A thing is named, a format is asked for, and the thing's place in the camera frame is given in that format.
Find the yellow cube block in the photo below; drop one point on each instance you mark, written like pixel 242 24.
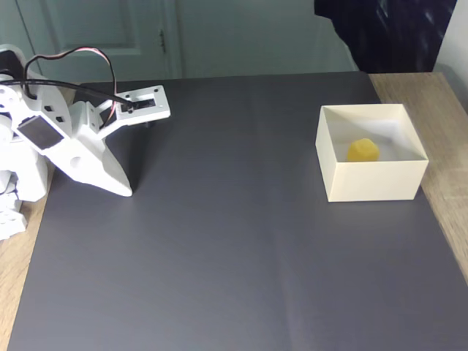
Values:
pixel 363 150

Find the white open cardboard box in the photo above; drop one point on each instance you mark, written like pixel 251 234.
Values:
pixel 373 181

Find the dark grey table mat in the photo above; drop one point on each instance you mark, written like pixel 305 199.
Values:
pixel 183 285

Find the black cloth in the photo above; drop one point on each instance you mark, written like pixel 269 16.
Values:
pixel 387 33

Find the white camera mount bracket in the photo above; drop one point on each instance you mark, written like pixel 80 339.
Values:
pixel 153 109

